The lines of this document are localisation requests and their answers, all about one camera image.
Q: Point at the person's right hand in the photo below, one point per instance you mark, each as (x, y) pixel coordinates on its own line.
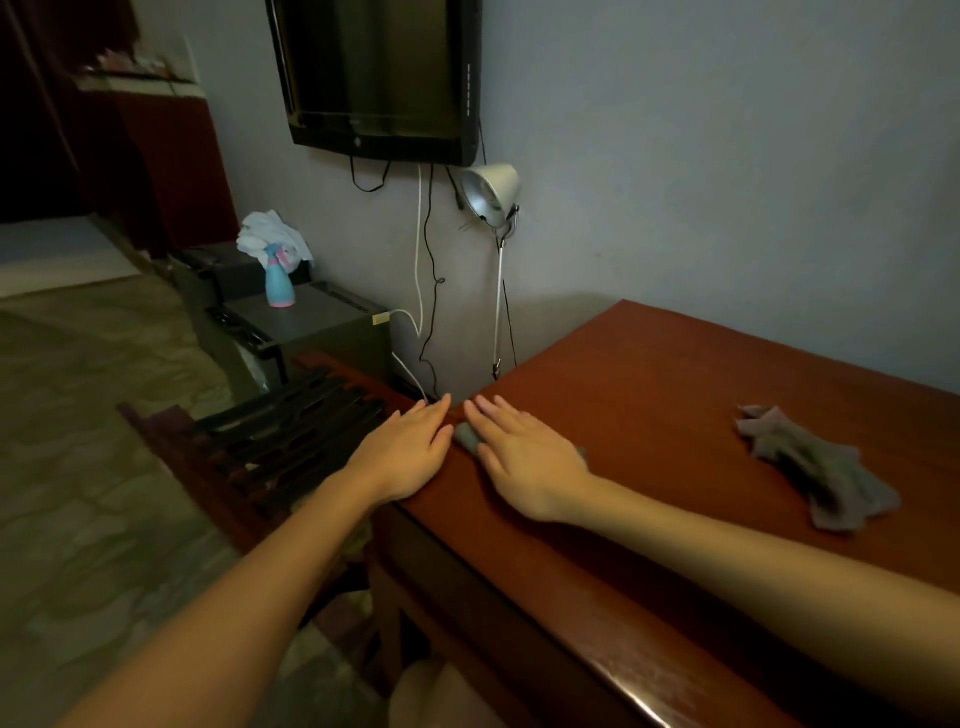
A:
(536, 472)

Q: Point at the person's left hand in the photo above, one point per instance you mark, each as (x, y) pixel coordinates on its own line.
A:
(397, 457)

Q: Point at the person's right middle finger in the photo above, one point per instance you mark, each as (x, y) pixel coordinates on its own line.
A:
(501, 416)

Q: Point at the person's left thumb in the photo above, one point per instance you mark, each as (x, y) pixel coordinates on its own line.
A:
(446, 446)

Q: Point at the person's right thumb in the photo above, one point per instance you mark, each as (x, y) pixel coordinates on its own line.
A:
(489, 461)

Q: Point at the small grey cleaning cloth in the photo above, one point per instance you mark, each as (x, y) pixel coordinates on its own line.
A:
(466, 437)

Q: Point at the person's right forearm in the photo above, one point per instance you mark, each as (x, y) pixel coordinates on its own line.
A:
(750, 577)

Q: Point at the person's left forearm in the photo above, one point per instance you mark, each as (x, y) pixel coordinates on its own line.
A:
(247, 615)

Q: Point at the wooden slatted luggage rack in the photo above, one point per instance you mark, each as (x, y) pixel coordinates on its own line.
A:
(285, 442)

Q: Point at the brown wooden table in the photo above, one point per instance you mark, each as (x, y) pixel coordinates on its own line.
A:
(675, 420)

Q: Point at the grey mini fridge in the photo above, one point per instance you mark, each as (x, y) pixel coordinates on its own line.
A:
(315, 330)

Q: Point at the silver clamp lamp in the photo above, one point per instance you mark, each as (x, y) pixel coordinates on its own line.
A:
(491, 193)

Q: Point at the blue pink spray bottle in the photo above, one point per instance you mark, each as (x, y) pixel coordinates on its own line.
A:
(278, 285)

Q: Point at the white crumpled cloth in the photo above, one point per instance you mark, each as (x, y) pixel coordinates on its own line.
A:
(270, 232)

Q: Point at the black box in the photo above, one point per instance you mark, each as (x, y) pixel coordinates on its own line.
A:
(217, 270)

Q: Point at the crumpled grey cloth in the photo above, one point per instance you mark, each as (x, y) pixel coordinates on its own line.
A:
(821, 465)

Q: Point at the dark red wooden wardrobe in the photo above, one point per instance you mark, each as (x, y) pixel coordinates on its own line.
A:
(150, 142)

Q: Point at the black wall television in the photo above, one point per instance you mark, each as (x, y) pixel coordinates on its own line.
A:
(375, 67)

